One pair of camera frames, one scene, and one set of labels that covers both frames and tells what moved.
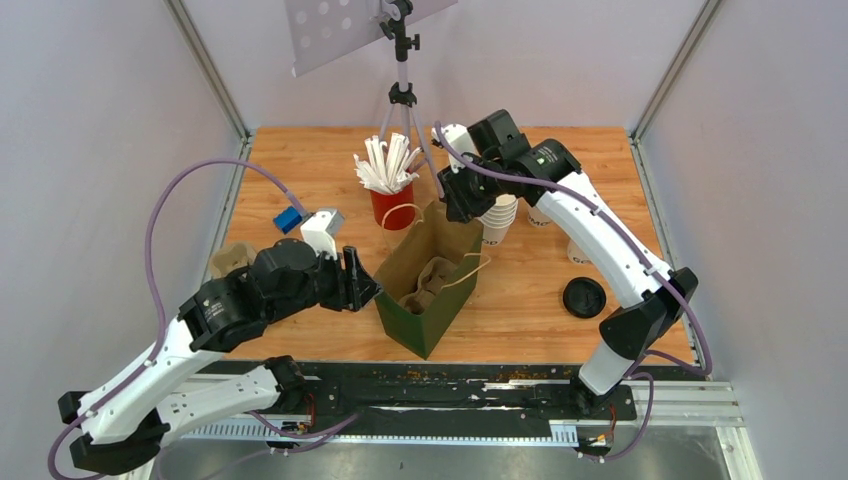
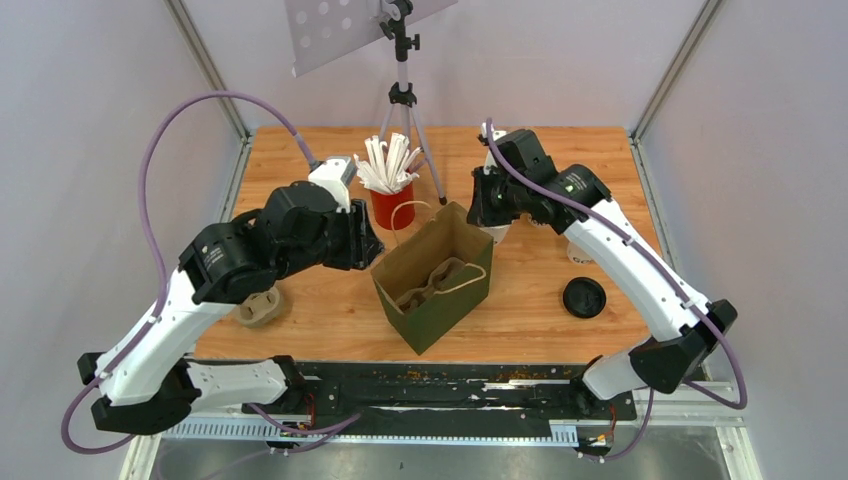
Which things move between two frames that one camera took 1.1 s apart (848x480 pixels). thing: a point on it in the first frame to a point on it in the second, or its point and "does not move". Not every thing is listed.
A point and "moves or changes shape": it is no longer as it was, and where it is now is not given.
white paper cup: [537, 218] does not move
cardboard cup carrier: [433, 275] moves or changes shape
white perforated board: [321, 31] does not move
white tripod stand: [395, 27] does not move
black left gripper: [356, 289] to [362, 245]
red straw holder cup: [398, 218] does not move
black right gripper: [460, 207] to [479, 213]
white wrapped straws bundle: [387, 171] does not move
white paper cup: [574, 255] does not move
